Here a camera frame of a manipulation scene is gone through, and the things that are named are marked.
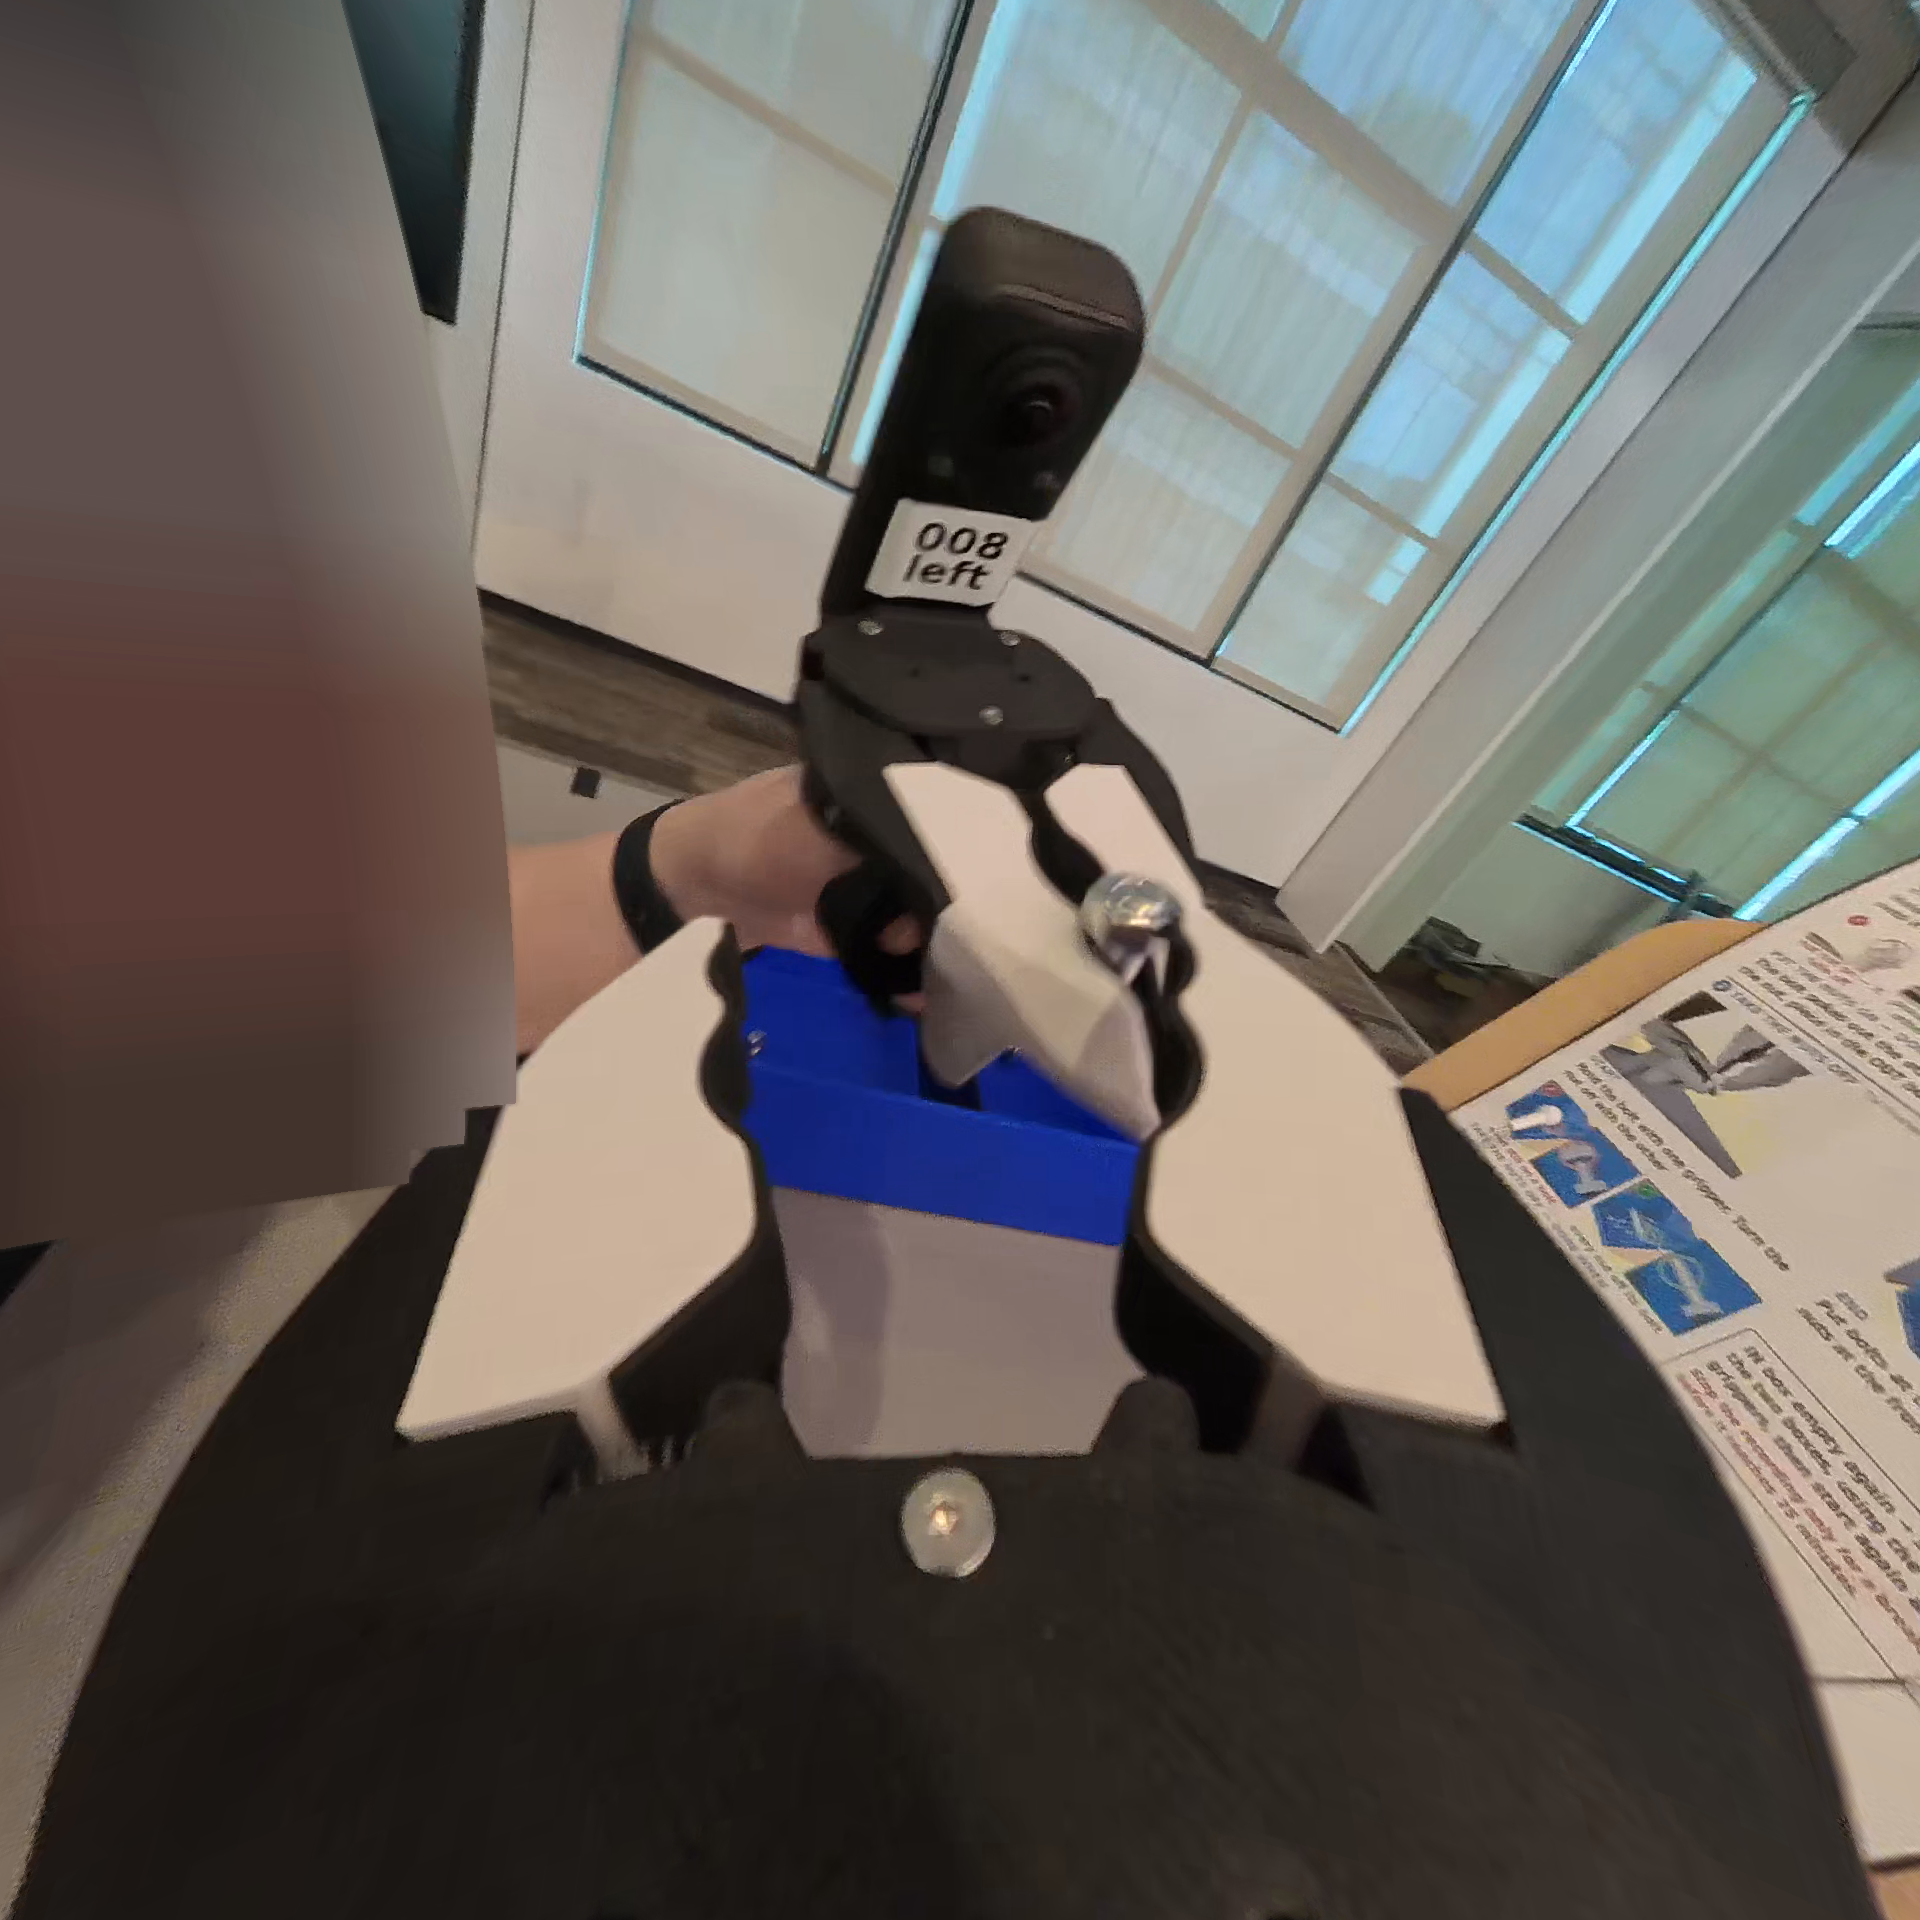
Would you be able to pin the narrow side window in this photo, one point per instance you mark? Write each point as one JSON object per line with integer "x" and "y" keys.
{"x": 1770, "y": 706}

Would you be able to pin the blue plastic bin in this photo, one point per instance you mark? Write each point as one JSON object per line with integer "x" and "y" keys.
{"x": 930, "y": 1171}

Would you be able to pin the silver hex bolt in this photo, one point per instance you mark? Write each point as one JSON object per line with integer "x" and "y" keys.
{"x": 1129, "y": 905}

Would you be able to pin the dark floor clutter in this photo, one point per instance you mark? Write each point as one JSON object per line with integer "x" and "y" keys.
{"x": 1484, "y": 953}

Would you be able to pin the printed paper sheet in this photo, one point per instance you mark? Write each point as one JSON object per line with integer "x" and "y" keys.
{"x": 1800, "y": 1201}

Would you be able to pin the black wrist band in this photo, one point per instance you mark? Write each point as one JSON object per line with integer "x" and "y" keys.
{"x": 643, "y": 885}

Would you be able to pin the large black wall screen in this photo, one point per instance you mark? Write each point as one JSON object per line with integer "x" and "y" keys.
{"x": 435, "y": 150}

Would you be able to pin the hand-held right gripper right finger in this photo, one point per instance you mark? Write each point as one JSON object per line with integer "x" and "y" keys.
{"x": 1321, "y": 1201}

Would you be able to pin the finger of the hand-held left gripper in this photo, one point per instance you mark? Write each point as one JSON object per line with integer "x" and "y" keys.
{"x": 1126, "y": 826}
{"x": 991, "y": 885}

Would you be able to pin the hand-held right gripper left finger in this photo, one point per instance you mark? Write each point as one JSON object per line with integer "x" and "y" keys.
{"x": 600, "y": 1201}

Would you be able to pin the person's left hand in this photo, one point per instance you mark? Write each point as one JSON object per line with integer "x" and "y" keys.
{"x": 751, "y": 855}

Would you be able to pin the large window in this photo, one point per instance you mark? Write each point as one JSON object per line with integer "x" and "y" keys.
{"x": 720, "y": 225}

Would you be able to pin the wooden document stand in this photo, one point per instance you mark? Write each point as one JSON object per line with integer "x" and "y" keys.
{"x": 1576, "y": 1005}

